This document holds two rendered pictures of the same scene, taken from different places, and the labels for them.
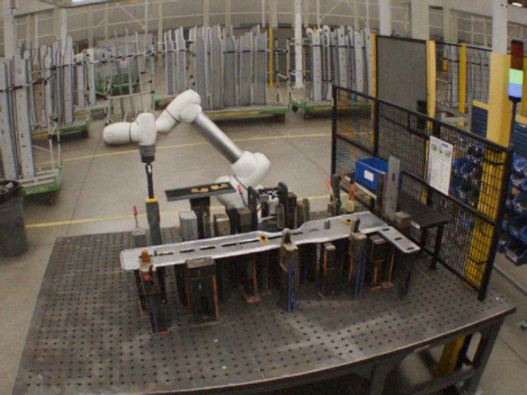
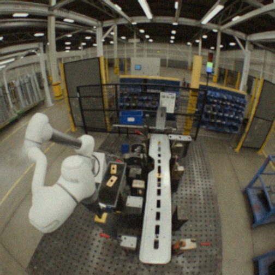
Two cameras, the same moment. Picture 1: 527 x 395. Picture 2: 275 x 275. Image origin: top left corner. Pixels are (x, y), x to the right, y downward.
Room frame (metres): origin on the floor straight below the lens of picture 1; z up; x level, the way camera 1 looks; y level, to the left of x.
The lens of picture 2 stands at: (1.90, 0.73, 1.88)
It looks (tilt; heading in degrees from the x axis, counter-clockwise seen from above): 34 degrees down; 297
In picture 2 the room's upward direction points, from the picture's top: straight up
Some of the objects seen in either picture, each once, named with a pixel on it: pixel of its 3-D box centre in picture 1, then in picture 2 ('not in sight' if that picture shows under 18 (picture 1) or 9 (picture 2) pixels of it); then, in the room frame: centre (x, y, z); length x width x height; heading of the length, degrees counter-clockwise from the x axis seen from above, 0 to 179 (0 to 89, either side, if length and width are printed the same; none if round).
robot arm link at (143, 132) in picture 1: (143, 128); (76, 178); (2.21, 0.59, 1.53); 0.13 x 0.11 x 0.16; 92
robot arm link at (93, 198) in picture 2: (147, 148); (87, 192); (2.21, 0.58, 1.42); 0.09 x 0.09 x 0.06
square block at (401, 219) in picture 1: (399, 244); (167, 139); (2.18, -0.74, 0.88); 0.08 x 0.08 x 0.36; 19
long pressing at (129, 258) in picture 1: (259, 240); (160, 177); (2.04, 0.02, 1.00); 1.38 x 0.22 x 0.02; 109
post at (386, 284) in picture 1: (387, 259); not in sight; (2.07, -0.65, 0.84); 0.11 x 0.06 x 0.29; 19
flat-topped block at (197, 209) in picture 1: (201, 231); (115, 198); (2.29, 0.33, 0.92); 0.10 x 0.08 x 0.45; 109
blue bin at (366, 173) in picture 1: (378, 174); (131, 117); (2.72, -0.72, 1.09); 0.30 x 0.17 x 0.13; 26
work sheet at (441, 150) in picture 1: (440, 164); (167, 102); (2.30, -0.99, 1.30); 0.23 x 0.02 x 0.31; 19
